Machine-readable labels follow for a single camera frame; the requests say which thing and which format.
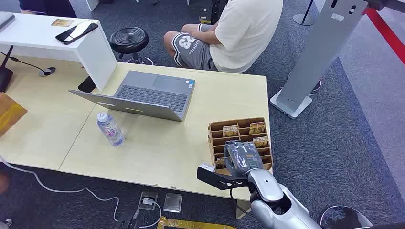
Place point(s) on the wooden card holder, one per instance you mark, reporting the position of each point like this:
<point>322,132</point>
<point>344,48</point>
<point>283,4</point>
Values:
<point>215,139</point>

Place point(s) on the flat black device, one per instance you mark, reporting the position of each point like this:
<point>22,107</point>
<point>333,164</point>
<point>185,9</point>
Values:
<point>87,85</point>

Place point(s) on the black stacked boxes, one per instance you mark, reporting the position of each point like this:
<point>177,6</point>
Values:
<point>215,11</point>

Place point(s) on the red barrier belt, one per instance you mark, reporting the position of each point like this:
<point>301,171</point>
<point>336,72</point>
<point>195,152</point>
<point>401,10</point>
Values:
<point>387,33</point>

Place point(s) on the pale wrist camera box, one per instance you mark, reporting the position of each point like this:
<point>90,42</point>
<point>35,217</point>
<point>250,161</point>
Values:
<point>207,167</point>

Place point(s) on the clear plastic water bottle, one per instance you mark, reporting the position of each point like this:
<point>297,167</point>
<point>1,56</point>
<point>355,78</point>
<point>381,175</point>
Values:
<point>110,130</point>

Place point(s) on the hotel card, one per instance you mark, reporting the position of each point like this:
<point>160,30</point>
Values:
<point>220,163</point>
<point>257,128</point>
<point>230,131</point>
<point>261,142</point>

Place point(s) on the person in dark clothes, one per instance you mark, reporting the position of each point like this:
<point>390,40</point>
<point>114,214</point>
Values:
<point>47,7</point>

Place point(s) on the black smartphone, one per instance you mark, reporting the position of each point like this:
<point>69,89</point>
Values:
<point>77,33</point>

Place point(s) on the grey kiosk stand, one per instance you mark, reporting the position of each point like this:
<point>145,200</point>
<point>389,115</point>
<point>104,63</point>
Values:
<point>319,47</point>

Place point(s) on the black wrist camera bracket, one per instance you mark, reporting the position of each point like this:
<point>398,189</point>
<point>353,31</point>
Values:
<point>218,180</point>

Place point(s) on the closed grey laptop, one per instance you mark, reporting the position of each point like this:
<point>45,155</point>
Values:
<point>5,19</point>

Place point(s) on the metal floor plate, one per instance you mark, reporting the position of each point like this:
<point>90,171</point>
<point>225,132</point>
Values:
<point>172,203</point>

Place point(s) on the chrome rimmed stool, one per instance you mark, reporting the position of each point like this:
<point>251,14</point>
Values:
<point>345,218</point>

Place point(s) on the white desk riser shelf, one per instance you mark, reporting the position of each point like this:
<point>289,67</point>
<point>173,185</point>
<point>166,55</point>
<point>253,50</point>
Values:
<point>34,38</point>

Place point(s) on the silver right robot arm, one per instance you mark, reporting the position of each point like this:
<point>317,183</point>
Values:
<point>269,186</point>

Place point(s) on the patterned card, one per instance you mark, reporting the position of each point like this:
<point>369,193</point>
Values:
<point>62,22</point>

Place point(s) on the wooden desk leg panel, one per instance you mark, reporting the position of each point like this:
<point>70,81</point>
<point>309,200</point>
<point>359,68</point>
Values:
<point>242,210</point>

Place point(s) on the black round stool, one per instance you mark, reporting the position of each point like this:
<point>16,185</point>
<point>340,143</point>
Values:
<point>129,39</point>

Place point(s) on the stanchion post with base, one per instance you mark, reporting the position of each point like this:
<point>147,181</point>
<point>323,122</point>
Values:
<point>303,19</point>

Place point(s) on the yellow floor tape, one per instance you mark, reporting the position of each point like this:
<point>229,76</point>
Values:
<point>189,224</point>

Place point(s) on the black router with antenna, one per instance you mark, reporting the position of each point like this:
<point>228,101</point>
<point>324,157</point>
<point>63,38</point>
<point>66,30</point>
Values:
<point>4,79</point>

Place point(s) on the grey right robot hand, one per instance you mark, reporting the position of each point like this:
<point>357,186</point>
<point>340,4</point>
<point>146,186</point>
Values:
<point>242,158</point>

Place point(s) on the brown cardboard box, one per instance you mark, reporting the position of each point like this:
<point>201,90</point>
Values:
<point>9,113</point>

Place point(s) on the grey open laptop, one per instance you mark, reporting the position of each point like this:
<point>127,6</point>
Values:
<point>152,94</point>

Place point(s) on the open floor socket box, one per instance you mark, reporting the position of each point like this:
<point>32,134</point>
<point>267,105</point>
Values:
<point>148,201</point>

